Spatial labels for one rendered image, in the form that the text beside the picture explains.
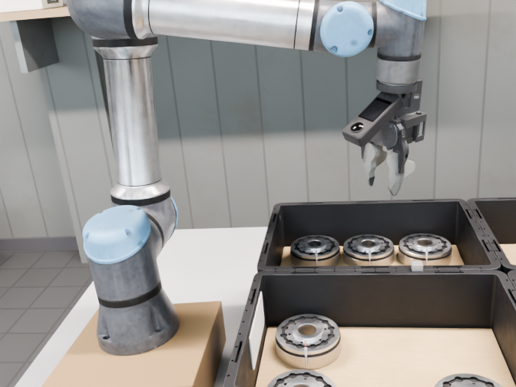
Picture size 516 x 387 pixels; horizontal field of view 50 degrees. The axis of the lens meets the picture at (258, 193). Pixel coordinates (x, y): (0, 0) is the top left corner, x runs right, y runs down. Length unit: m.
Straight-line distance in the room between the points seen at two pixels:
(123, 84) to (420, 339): 0.67
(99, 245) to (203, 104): 2.02
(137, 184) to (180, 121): 1.91
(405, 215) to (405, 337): 0.34
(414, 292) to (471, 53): 2.07
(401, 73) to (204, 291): 0.70
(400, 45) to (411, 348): 0.49
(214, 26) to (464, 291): 0.57
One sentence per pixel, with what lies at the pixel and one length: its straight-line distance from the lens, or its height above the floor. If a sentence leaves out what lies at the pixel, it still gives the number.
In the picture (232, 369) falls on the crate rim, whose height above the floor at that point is 0.93.
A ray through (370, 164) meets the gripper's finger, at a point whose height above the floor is 1.04.
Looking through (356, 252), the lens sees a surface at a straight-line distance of 1.14.
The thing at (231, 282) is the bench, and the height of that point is 0.70.
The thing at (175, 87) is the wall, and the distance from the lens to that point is 2.93.
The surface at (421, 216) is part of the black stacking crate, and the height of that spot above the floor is 0.90.
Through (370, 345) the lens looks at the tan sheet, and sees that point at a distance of 0.93.
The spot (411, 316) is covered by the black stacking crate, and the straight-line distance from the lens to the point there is 0.97.
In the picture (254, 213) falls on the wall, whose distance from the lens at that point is 3.06.
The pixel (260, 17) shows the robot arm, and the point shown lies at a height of 1.34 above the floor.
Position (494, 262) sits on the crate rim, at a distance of 0.98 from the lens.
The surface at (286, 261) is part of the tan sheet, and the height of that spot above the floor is 0.83.
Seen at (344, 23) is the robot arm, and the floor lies 1.32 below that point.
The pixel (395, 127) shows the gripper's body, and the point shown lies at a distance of 1.02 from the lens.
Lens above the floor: 1.39
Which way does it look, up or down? 21 degrees down
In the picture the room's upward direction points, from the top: 5 degrees counter-clockwise
